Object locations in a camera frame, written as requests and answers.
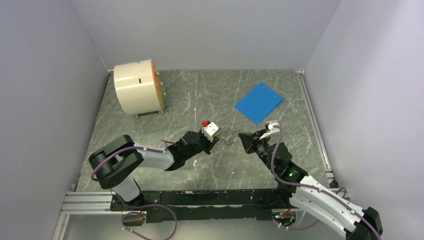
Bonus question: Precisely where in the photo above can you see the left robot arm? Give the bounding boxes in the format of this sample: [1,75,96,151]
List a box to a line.
[88,131,219,210]

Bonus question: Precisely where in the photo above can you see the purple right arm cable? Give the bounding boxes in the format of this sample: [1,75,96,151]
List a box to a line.
[269,125,382,240]

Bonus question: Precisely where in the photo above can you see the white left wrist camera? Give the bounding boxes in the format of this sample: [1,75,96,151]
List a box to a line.
[201,122,220,138]

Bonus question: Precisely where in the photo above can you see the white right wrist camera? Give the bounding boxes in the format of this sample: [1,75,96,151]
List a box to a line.
[259,120,280,140]

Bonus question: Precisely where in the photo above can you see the large metal keyring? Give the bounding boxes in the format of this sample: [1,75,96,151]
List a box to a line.
[220,129,240,146]

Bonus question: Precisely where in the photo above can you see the cream cylindrical drum device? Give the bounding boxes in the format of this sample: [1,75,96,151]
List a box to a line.
[113,59,165,118]

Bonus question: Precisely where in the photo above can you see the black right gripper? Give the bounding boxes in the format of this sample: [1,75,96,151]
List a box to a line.
[238,129,277,173]

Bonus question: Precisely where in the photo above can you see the blue square mat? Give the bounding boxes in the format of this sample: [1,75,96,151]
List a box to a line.
[234,82,284,125]

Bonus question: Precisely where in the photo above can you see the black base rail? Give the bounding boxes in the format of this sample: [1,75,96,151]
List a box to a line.
[109,188,291,223]

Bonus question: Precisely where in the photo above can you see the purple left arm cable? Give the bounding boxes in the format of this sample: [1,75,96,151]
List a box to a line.
[90,129,178,240]

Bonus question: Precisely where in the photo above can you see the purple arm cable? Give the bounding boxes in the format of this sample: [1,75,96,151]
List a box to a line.
[269,125,382,240]
[90,129,178,240]

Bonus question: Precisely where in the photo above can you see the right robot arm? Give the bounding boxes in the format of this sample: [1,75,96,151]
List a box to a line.
[238,129,383,240]

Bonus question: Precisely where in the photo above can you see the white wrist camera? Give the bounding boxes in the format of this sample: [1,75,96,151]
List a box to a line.
[201,122,220,138]
[259,120,280,140]

